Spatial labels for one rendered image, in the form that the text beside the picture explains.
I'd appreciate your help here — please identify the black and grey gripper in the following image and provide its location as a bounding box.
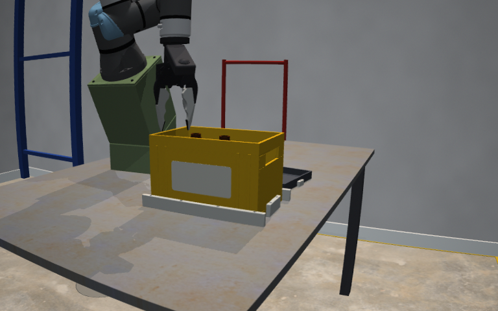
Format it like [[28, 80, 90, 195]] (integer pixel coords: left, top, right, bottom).
[[154, 37, 198, 132]]

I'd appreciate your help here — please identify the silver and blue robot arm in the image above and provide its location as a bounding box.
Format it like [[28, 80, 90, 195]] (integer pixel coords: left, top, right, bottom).
[[88, 0, 196, 82]]

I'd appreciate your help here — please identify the yellow crate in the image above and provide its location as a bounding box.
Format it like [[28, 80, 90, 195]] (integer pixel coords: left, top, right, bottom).
[[150, 126, 285, 213]]

